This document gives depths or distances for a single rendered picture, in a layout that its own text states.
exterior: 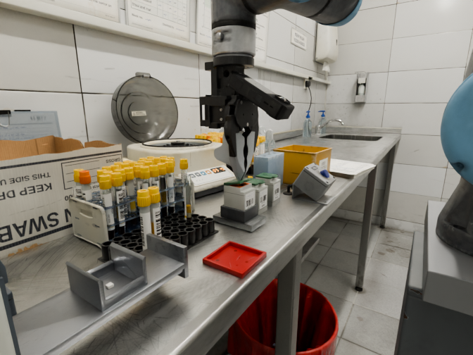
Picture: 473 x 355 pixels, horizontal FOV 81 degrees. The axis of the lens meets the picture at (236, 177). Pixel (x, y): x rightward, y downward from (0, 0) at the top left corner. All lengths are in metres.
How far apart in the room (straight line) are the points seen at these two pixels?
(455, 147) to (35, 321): 0.38
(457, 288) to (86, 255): 0.48
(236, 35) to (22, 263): 0.46
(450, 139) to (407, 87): 2.55
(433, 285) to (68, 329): 0.37
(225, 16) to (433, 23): 2.50
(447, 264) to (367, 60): 2.58
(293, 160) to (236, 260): 0.45
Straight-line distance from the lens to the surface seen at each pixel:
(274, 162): 0.72
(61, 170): 0.55
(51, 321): 0.31
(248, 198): 0.52
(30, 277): 0.48
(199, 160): 0.74
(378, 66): 2.88
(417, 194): 2.93
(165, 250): 0.36
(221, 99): 0.49
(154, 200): 0.39
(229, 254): 0.44
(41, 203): 0.55
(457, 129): 0.29
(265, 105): 0.46
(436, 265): 0.41
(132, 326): 0.34
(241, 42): 0.49
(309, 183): 0.68
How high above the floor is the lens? 1.09
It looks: 14 degrees down
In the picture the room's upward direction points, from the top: straight up
